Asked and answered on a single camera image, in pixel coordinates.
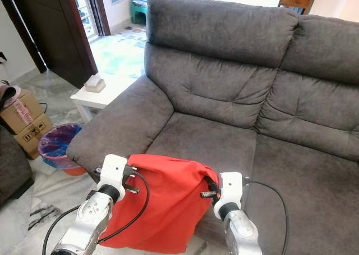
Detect red pillow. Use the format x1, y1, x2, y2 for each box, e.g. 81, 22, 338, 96
98, 154, 219, 254

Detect grey fabric sofa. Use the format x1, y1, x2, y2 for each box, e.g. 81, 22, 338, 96
67, 0, 359, 255
0, 123, 35, 206

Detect pink bin with blue liner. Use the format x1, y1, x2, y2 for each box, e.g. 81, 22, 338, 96
38, 123, 88, 176

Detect white side table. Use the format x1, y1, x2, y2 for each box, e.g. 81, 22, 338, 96
70, 78, 141, 124

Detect beige tissue box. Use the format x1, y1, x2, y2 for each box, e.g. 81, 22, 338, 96
85, 74, 106, 93

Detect cardboard box with black symbols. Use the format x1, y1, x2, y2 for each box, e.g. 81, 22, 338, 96
16, 113, 55, 160

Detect cardboard box with red tape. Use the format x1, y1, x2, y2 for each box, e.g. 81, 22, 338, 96
1, 90, 44, 135

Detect newspaper sheets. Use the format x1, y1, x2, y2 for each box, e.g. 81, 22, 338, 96
122, 28, 148, 41

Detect brown cloth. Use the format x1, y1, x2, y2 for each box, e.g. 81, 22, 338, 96
0, 84, 22, 107

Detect green plastic stool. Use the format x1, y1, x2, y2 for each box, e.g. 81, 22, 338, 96
131, 0, 155, 25

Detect dark wooden door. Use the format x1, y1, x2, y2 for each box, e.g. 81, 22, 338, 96
3, 0, 99, 89

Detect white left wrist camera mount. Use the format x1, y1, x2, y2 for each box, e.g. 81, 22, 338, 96
100, 154, 128, 202

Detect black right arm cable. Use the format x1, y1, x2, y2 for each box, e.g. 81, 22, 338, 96
242, 179, 289, 255

